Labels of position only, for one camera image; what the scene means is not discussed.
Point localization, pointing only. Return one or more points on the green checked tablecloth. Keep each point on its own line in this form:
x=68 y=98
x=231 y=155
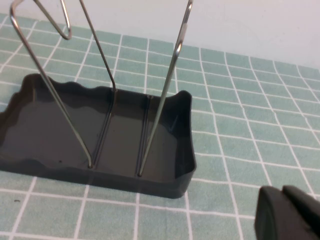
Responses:
x=250 y=125

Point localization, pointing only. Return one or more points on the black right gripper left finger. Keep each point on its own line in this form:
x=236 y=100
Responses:
x=275 y=217

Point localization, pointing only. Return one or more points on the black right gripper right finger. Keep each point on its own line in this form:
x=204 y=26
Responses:
x=307 y=210

